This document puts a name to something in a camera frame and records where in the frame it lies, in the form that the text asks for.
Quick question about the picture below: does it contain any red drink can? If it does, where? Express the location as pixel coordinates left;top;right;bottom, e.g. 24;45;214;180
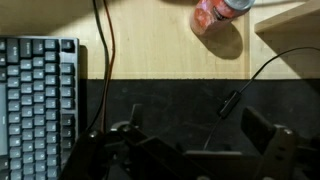
189;0;256;38

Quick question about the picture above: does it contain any black desk mat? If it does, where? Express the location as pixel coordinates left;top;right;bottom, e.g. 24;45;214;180
79;78;320;180

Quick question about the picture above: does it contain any red cable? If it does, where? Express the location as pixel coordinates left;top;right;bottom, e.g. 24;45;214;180
99;0;117;134

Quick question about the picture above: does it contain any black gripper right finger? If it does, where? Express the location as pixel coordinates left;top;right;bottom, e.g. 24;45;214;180
240;105;320;180

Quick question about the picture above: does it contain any black keyboard cable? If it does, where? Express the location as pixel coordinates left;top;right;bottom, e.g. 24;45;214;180
86;0;111;133

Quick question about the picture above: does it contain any grey mechanical keyboard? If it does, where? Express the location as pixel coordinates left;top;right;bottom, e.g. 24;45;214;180
0;35;81;180

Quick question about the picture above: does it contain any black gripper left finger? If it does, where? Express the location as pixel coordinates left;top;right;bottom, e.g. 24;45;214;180
59;103;208;180

